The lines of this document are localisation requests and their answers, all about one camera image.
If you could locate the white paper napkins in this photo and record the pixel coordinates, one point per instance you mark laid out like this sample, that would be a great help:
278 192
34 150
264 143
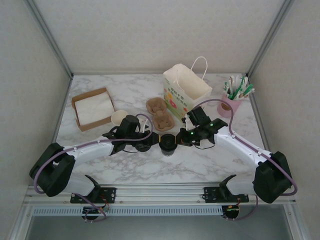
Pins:
92 107

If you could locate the small controller board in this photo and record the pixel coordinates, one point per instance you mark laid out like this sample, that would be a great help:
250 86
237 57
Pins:
91 211
231 212

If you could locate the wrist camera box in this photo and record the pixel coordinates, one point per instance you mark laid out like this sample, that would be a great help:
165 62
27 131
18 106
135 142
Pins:
186 121
145 126

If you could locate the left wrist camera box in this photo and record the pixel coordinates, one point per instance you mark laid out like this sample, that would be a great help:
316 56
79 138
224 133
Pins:
145 126

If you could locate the aluminium frame post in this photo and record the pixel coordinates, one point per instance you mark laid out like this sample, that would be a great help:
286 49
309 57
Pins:
50 40
270 37

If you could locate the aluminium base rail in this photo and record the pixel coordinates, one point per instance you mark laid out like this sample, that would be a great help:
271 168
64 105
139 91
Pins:
162 193

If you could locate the stack of paper cups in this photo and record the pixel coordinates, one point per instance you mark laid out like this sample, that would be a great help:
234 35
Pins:
118 117

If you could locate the white paper takeout bag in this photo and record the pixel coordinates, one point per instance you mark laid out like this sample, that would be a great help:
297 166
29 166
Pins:
175 100

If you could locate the brown cardboard napkin box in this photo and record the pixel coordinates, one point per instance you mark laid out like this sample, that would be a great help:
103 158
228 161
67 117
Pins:
87 94

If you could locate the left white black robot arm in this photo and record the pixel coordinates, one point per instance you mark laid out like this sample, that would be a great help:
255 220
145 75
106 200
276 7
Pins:
55 172

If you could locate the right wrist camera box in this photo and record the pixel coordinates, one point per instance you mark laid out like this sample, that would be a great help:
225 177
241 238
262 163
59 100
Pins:
186 121

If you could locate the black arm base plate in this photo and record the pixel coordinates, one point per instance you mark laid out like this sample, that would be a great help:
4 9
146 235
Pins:
211 195
110 195

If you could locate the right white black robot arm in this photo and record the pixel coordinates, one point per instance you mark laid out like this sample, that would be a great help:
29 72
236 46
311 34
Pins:
270 180

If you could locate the thin aluminium table rail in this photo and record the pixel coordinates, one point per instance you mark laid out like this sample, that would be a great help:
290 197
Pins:
125 74

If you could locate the brown pulp cup carrier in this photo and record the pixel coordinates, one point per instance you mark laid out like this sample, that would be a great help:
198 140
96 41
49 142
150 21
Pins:
160 113

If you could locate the stack of black lids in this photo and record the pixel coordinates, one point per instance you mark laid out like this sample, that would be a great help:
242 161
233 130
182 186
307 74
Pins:
143 149

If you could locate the pink straw holder cup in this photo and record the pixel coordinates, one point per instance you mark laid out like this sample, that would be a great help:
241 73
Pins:
223 111

